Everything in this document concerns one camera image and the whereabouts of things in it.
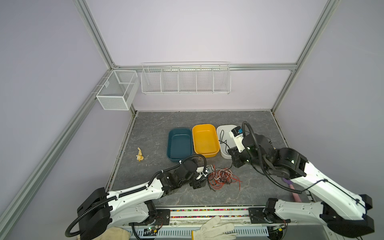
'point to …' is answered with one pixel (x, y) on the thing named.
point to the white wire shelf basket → (186, 78)
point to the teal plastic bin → (180, 143)
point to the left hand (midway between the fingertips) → (201, 169)
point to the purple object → (297, 198)
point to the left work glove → (115, 233)
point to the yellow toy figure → (139, 157)
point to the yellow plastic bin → (205, 139)
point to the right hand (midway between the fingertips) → (229, 151)
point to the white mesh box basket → (119, 91)
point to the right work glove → (207, 232)
